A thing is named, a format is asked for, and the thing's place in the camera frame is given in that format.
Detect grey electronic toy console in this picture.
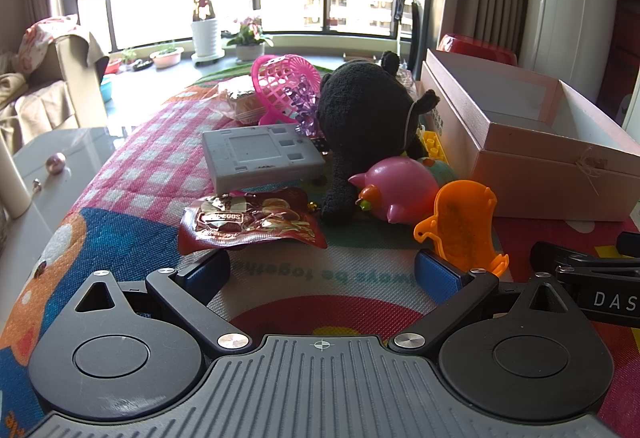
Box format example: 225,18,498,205
201,124,327,195

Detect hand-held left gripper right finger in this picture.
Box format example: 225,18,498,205
389,249,583,355

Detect beige armchair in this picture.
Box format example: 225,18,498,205
0,15,110,153

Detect pale pink cardboard box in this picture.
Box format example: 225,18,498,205
420,48,640,223

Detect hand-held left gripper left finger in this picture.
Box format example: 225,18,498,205
74,249,253,353

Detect yellow building block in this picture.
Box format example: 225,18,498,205
419,128,451,165

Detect pink basin with seedlings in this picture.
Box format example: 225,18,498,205
150,45,185,69

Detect black plush toy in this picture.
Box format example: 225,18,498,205
317,50,441,226

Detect bread packet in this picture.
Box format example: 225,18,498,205
207,78,268,125

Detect white cylinder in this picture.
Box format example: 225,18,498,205
0,138,33,219

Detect colourful cartoon play mat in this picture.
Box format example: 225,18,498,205
0,62,640,438

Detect teal toy ball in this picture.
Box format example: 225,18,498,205
417,157,458,187

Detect black stand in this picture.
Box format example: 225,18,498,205
407,0,427,74

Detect dark wooden furniture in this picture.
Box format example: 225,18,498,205
600,0,640,129

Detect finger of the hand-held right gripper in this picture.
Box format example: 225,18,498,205
616,231,640,256
530,241,640,271

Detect purple crinkled wrapper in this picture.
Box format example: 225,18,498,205
282,85,322,137

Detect pink flowers in pot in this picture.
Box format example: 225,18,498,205
222,16,275,63

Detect red snack packet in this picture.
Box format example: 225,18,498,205
178,187,328,255

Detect pink pig toy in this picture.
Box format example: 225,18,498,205
348,156,441,225

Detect red stool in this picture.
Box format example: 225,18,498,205
436,34,518,67

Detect patterned cloth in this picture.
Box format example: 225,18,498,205
17,15,81,68

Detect pink plastic basket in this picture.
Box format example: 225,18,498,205
250,54,323,126

